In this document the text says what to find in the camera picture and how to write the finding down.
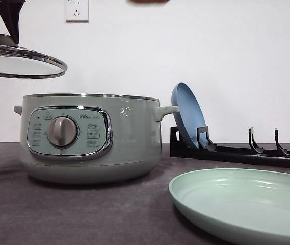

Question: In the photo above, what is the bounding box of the green plate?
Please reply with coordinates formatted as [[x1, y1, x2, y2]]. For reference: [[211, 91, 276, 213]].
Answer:
[[169, 168, 290, 245]]

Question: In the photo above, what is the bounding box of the glass steamer lid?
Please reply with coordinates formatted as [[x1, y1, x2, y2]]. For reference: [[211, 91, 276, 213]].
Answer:
[[0, 34, 68, 79]]

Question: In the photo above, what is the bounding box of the white wall socket left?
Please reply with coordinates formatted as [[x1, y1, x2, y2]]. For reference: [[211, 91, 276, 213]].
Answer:
[[66, 0, 89, 23]]

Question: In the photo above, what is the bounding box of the black dish rack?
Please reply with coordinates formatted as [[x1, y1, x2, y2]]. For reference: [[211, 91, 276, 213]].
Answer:
[[170, 126, 290, 166]]

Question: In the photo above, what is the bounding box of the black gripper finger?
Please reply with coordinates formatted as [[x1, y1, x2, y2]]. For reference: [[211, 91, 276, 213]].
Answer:
[[0, 1, 25, 44]]

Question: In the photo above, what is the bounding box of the green electric steamer pot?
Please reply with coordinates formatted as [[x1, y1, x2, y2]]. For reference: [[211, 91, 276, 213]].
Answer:
[[14, 93, 179, 183]]

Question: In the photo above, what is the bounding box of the brown potato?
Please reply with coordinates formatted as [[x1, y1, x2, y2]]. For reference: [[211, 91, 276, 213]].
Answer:
[[129, 0, 169, 3]]

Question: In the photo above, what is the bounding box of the blue plate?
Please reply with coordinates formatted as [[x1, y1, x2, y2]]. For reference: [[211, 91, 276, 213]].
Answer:
[[171, 82, 208, 149]]

